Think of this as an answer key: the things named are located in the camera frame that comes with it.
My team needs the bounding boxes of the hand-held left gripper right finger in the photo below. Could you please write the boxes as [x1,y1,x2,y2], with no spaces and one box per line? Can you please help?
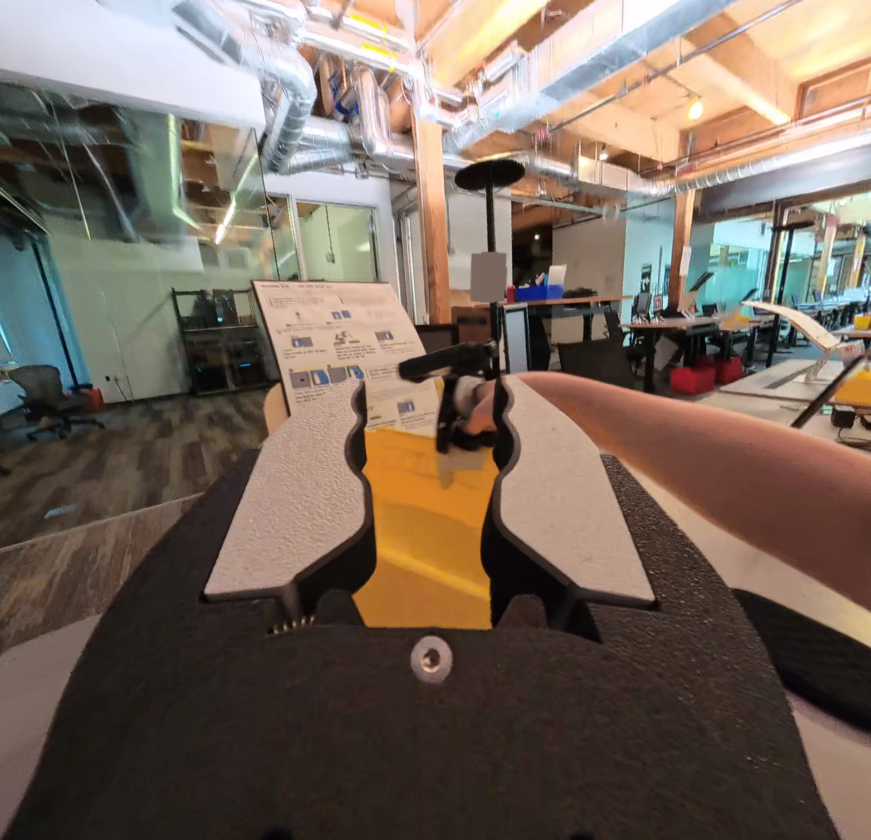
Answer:
[482,376,658,626]

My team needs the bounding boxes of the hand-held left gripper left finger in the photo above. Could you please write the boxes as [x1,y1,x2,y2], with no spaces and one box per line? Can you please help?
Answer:
[203,381,378,626]

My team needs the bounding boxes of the yellow plastic bin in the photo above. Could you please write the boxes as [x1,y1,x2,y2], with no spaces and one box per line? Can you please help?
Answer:
[352,425,502,633]

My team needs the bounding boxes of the person's right forearm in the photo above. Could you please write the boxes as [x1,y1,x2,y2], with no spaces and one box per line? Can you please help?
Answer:
[518,371,871,576]

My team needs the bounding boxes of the person's right hand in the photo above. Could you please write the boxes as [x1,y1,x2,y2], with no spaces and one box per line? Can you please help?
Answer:
[460,375,500,435]

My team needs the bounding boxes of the wooden edged instruction board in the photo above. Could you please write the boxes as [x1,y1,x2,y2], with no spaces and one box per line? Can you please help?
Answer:
[252,280,443,435]

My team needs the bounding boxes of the wooden column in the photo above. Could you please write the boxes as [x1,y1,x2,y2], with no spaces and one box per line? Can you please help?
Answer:
[413,117,454,327]

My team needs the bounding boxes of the black shelf unit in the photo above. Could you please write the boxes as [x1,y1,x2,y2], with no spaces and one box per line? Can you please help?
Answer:
[171,288,273,396]

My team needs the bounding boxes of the red storage boxes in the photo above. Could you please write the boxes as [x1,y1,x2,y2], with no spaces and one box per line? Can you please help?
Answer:
[667,356,745,396]

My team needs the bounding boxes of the black floor lamp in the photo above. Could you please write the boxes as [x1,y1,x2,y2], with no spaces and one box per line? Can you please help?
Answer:
[454,159,528,378]

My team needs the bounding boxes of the black office chair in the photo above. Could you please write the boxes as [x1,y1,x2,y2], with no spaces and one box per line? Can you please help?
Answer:
[7,364,106,442]

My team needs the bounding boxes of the black textured pad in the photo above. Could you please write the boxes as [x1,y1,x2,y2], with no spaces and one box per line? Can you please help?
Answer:
[735,589,871,732]

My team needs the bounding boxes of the silver ceiling duct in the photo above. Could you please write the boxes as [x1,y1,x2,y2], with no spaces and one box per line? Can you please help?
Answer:
[82,0,321,174]

